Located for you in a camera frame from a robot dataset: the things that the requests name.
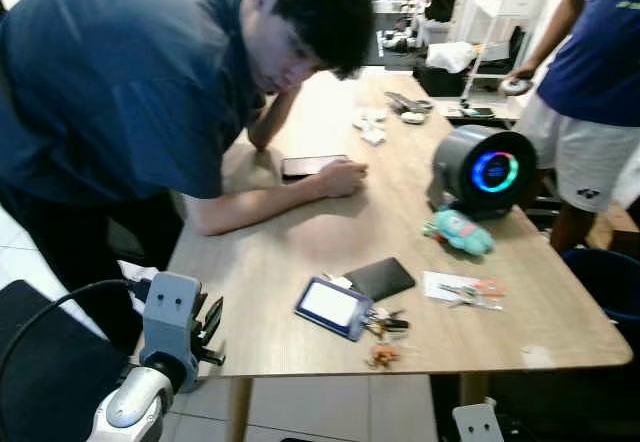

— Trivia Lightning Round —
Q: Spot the wooden table leg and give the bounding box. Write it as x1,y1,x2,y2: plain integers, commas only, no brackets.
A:
460,372,491,408
226,377,253,442

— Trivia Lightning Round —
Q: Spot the blue ID card holder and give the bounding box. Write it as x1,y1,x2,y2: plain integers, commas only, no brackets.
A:
294,276,374,342

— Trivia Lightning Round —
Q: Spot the black chair seat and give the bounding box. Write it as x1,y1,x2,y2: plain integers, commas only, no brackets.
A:
0,280,136,442

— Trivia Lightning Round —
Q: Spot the key bunch with black fob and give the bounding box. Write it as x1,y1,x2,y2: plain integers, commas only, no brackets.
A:
365,305,411,341

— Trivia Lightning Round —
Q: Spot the black wallet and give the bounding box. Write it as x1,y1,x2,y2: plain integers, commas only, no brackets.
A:
343,257,417,303

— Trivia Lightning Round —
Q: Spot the black smartphone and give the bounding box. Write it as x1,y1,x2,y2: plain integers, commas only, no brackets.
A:
281,154,350,179

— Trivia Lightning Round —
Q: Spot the white paper slip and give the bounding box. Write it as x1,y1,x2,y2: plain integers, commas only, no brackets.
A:
423,270,483,303

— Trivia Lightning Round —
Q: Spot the blue bin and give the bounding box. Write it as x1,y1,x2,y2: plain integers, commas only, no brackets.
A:
560,247,640,325

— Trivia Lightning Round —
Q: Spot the person in dark blue shirt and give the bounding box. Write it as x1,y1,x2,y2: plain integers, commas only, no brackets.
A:
0,0,376,355

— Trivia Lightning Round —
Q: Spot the key bunch with orange tags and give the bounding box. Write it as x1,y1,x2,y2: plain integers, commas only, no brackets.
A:
437,279,507,311

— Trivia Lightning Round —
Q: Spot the teal plush toy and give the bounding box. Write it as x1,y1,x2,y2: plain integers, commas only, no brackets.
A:
423,209,496,257

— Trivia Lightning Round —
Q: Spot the grey hand tool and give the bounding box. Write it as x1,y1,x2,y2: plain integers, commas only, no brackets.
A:
385,92,434,116

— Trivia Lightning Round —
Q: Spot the black bag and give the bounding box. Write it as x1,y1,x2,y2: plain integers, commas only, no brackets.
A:
413,60,471,98

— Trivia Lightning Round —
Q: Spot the person in white shorts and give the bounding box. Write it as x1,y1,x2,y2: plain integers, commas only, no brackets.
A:
505,0,640,255

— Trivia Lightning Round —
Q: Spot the white cloth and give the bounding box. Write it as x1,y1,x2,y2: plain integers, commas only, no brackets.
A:
427,42,478,73

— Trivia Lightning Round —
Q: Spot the round grey tape roll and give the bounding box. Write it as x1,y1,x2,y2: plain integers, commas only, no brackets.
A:
499,77,532,97

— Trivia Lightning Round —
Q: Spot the black backpack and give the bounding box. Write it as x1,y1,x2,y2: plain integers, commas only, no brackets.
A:
424,0,461,23

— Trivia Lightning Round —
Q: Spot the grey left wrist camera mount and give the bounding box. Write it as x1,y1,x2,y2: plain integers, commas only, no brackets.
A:
140,272,205,395

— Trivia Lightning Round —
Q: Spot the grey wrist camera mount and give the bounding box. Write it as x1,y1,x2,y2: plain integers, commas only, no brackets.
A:
452,402,504,442
140,272,205,395

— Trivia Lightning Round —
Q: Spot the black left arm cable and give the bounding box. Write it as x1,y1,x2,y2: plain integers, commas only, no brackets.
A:
0,279,151,403

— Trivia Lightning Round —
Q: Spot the orange keychain charm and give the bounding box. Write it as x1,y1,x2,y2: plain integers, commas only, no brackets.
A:
365,342,402,372

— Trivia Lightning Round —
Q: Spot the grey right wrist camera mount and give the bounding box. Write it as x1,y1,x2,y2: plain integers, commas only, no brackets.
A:
452,402,504,442

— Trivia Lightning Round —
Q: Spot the round black ring-light speaker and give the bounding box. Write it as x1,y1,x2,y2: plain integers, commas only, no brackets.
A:
431,125,539,215

